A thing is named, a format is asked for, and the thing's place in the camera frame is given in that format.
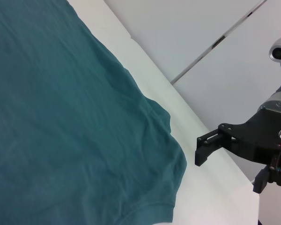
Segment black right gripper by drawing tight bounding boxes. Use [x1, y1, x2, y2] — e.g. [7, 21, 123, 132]
[194, 108, 281, 194]

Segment teal t-shirt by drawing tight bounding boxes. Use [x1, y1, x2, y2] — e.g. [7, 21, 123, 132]
[0, 0, 187, 225]

